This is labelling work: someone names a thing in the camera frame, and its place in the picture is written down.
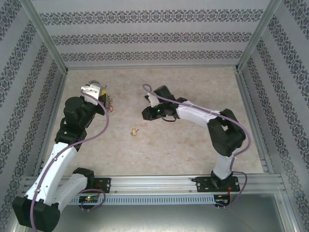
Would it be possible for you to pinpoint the metal disc with key rings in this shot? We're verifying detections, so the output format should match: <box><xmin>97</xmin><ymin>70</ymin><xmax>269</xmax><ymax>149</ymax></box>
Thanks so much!
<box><xmin>88</xmin><ymin>79</ymin><xmax>114</xmax><ymax>114</ymax></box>

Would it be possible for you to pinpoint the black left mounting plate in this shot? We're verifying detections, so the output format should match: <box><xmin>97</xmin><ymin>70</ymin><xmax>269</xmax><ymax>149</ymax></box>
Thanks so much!
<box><xmin>72</xmin><ymin>177</ymin><xmax>112</xmax><ymax>194</ymax></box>

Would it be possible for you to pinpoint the black mounting plate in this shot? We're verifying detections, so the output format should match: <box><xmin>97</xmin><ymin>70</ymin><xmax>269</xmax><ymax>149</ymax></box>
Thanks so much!
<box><xmin>195</xmin><ymin>176</ymin><xmax>240</xmax><ymax>193</ymax></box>
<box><xmin>72</xmin><ymin>177</ymin><xmax>112</xmax><ymax>194</ymax></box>

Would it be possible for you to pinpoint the left circuit board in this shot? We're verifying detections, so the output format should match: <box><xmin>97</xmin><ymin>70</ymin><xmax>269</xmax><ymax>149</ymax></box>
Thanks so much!
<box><xmin>79</xmin><ymin>195</ymin><xmax>100</xmax><ymax>203</ymax></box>

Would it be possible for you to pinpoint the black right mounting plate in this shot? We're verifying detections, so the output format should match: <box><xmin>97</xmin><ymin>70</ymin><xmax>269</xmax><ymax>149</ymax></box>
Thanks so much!
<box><xmin>195</xmin><ymin>176</ymin><xmax>240</xmax><ymax>193</ymax></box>

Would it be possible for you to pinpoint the grey metal sheet panel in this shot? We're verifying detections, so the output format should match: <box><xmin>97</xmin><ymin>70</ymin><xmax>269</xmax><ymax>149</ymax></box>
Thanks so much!
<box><xmin>14</xmin><ymin>205</ymin><xmax>297</xmax><ymax>232</ymax></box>

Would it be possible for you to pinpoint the aluminium left side rail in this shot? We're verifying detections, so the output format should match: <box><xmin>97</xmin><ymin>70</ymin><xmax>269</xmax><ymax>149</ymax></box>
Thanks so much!
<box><xmin>33</xmin><ymin>72</ymin><xmax>69</xmax><ymax>178</ymax></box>

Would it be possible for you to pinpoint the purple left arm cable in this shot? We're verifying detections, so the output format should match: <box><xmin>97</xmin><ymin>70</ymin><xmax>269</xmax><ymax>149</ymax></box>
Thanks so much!
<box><xmin>30</xmin><ymin>89</ymin><xmax>109</xmax><ymax>230</ymax></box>

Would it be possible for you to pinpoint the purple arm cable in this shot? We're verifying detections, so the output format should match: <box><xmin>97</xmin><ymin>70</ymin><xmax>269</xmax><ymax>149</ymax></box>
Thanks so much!
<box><xmin>30</xmin><ymin>89</ymin><xmax>109</xmax><ymax>230</ymax></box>
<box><xmin>142</xmin><ymin>84</ymin><xmax>252</xmax><ymax>210</ymax></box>

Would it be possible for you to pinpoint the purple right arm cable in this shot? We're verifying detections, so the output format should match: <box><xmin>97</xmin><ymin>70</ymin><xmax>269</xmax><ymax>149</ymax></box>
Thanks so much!
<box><xmin>142</xmin><ymin>84</ymin><xmax>252</xmax><ymax>210</ymax></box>

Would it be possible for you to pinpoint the aluminium left frame post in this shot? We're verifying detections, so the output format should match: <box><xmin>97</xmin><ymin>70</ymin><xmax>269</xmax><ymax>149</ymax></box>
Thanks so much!
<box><xmin>19</xmin><ymin>0</ymin><xmax>69</xmax><ymax>73</ymax></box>

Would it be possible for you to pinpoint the aluminium frame post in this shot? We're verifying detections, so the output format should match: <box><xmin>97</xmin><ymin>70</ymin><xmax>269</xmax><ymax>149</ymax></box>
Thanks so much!
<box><xmin>19</xmin><ymin>0</ymin><xmax>69</xmax><ymax>73</ymax></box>
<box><xmin>235</xmin><ymin>0</ymin><xmax>282</xmax><ymax>73</ymax></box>

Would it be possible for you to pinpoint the aluminium right side rail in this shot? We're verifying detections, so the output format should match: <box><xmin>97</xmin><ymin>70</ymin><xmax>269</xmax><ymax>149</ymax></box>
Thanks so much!
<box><xmin>235</xmin><ymin>70</ymin><xmax>276</xmax><ymax>174</ymax></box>

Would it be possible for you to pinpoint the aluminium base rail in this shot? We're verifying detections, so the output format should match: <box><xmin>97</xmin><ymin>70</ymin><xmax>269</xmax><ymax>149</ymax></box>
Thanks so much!
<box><xmin>23</xmin><ymin>175</ymin><xmax>283</xmax><ymax>194</ymax></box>

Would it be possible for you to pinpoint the slotted grey cable duct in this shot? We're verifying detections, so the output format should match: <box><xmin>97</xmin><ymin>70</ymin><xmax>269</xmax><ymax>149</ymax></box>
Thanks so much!
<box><xmin>70</xmin><ymin>195</ymin><xmax>215</xmax><ymax>205</ymax></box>

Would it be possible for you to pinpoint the aluminium right frame post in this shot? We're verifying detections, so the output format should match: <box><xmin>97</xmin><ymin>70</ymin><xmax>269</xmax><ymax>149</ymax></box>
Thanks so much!
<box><xmin>235</xmin><ymin>0</ymin><xmax>282</xmax><ymax>73</ymax></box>

